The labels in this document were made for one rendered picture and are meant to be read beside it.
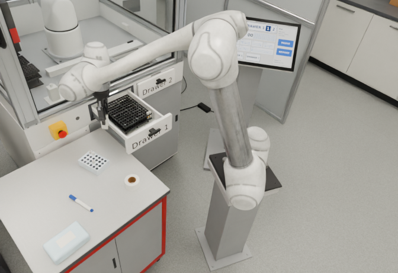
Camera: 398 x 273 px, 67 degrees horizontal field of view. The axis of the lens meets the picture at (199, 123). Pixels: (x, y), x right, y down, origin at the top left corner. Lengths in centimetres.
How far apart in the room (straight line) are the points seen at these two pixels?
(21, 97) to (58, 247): 65
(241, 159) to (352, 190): 179
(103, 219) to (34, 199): 33
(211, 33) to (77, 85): 53
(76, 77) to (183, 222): 141
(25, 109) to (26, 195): 38
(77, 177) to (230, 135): 81
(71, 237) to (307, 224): 169
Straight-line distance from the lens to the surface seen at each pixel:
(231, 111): 103
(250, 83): 225
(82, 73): 119
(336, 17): 406
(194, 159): 263
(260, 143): 136
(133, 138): 150
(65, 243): 135
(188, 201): 236
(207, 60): 87
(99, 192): 150
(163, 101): 207
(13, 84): 148
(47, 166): 167
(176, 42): 114
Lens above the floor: 196
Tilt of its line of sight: 42 degrees down
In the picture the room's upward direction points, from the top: 7 degrees clockwise
